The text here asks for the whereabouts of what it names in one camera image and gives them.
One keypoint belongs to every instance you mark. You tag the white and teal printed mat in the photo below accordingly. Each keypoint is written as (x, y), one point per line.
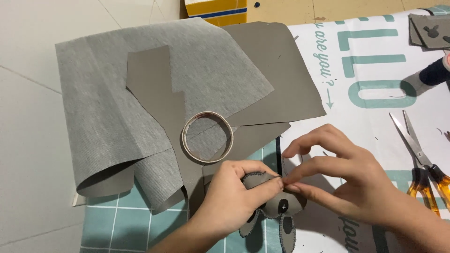
(369, 45)

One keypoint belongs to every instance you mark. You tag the grey leather piece with cutout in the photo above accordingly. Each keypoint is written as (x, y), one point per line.
(436, 31)
(414, 30)

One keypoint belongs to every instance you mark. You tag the yellow box with blue stripe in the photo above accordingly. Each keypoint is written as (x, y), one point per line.
(216, 7)

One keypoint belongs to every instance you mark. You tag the black sewing thread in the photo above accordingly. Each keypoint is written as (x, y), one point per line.
(285, 165)

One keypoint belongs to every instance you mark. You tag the large grey woven fabric sheet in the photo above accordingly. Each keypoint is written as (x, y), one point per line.
(105, 105)

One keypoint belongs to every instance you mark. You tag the taupe zigzag leather offcut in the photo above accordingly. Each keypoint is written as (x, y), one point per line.
(151, 77)

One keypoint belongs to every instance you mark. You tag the person's left hand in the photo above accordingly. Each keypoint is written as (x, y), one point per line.
(225, 203)

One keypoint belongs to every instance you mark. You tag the person's right hand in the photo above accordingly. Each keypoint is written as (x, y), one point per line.
(358, 182)

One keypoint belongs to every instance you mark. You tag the taupe faux leather sheet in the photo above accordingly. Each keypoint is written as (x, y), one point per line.
(281, 70)

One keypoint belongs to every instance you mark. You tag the grey stitched leather bunny piece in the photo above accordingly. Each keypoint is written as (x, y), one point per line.
(281, 207)

